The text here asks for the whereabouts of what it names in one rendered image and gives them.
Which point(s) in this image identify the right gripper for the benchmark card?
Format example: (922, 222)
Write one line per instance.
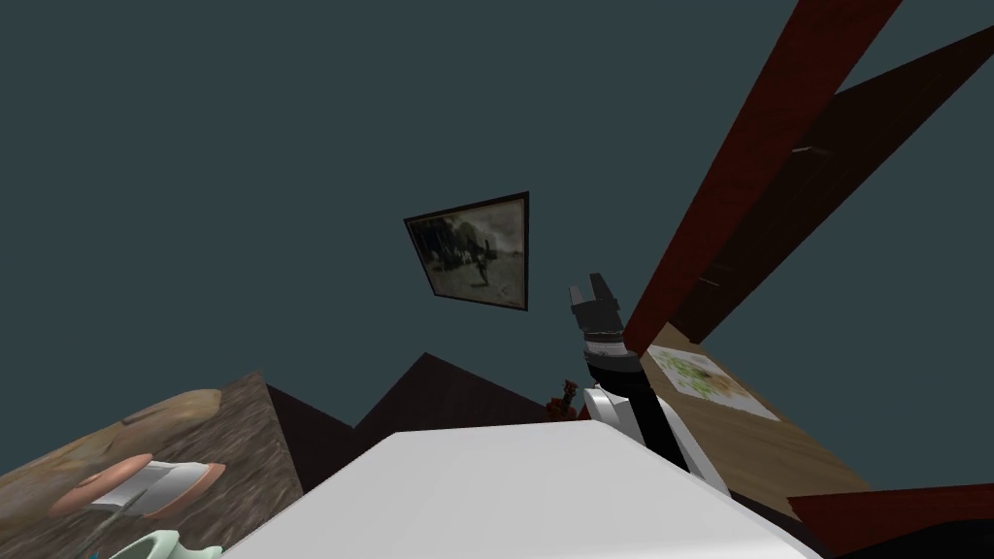
(599, 317)

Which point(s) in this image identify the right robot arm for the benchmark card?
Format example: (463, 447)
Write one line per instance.
(646, 411)

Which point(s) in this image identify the small dark red object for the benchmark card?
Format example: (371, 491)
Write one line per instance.
(563, 402)

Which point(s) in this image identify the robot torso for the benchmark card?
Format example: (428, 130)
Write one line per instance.
(505, 505)

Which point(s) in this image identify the brown patterned table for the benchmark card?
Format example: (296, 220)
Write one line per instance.
(233, 435)

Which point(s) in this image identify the pale green cup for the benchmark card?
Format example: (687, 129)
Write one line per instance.
(167, 546)

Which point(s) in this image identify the grey metal utensil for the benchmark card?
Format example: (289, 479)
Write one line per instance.
(118, 515)

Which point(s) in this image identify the dark framed wall picture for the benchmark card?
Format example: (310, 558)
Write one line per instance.
(481, 252)

